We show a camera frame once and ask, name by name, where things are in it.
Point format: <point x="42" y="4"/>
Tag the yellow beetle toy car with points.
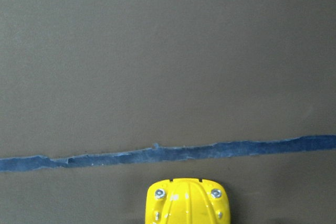
<point x="187" y="200"/>

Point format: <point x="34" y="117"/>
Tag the brown paper table cover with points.
<point x="105" y="76"/>

